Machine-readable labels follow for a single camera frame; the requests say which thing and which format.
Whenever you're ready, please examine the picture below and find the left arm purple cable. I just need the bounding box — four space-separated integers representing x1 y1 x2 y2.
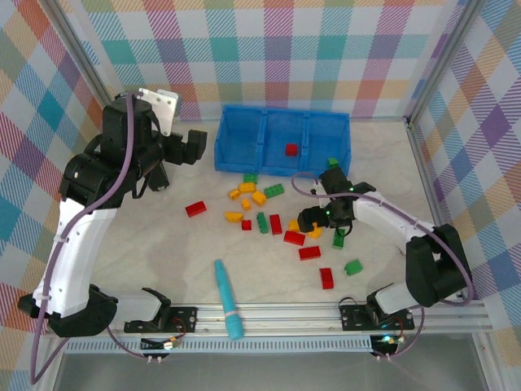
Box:
28 91 162 386

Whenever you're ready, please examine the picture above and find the aluminium side rail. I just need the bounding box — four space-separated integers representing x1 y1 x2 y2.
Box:
405 116 453 229

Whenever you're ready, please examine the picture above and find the aluminium frame post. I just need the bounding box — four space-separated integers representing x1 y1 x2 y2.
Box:
405 0 488 123
47 0 123 108

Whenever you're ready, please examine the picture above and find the long aluminium mounting rail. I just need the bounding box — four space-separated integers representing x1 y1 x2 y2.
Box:
42 301 492 337

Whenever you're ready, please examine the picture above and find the blue three-compartment bin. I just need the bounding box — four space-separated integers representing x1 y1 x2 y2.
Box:
213 103 352 181

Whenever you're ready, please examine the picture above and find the slotted grey cable duct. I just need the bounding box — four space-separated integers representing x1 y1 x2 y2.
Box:
64 336 378 354

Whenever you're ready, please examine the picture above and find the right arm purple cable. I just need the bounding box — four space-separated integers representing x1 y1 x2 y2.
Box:
291 171 476 363

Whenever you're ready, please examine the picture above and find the teal marker pen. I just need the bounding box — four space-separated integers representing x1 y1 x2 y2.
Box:
213 258 245 341

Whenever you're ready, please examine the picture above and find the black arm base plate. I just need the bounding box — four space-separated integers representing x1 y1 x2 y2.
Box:
124 305 199 333
339 303 415 332

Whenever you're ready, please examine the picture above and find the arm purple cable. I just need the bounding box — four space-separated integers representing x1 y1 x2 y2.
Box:
28 91 162 386
291 171 476 363

